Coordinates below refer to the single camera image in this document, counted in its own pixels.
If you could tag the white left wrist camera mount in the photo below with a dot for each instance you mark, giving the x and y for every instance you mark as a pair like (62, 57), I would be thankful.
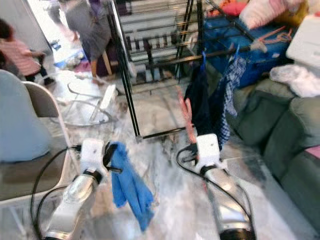
(92, 155)

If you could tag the blue plastic storage box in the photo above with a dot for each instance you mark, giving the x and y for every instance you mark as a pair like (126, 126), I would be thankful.
(225, 30)

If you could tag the pink clothes hanger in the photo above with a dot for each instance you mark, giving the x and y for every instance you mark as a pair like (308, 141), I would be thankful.
(277, 35)
(187, 120)

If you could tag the pink striped pillow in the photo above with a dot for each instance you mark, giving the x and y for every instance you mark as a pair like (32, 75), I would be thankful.
(262, 14)

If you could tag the red orange cloth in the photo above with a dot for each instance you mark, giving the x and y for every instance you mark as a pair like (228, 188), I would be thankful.
(232, 7)

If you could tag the white plastic storage box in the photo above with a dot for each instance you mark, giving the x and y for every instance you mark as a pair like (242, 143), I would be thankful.
(305, 45)

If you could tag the blue towel cloth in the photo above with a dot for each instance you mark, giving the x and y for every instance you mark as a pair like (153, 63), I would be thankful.
(130, 192)

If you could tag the blue clothes hanger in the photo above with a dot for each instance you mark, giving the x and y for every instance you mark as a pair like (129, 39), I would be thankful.
(203, 57)
(237, 51)

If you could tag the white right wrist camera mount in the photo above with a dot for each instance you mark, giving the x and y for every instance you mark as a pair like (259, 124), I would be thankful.
(208, 150)

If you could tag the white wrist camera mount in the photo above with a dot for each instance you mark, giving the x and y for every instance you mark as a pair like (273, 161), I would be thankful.
(208, 150)
(92, 155)

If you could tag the black metal drying rack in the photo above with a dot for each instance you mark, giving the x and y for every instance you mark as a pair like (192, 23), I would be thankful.
(127, 85)

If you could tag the child in grey dress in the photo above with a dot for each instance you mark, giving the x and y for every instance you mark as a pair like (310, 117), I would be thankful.
(87, 30)

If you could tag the blue checked garment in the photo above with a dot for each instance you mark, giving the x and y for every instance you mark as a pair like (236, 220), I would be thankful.
(232, 85)

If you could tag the child in pink striped shirt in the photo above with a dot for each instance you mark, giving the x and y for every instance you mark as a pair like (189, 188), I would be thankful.
(20, 55)

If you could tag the grey white folding chair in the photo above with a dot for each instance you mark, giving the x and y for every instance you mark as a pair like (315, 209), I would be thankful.
(20, 177)

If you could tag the crumpled white cloth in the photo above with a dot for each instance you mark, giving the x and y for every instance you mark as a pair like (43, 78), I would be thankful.
(295, 80)

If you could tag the yellow pillow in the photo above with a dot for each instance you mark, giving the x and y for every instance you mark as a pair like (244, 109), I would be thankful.
(294, 15)

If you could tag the light blue cushion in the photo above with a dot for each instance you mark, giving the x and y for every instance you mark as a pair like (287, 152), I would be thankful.
(22, 120)

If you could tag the grey green sofa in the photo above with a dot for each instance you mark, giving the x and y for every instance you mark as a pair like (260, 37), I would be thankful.
(280, 135)

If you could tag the pink sofa cover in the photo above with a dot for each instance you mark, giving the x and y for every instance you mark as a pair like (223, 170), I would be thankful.
(314, 151)

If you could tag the navy blue garment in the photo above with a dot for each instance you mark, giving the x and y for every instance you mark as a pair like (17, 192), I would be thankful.
(202, 100)

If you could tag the white tubular floor frame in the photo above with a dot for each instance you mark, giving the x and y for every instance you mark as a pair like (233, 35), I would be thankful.
(109, 97)

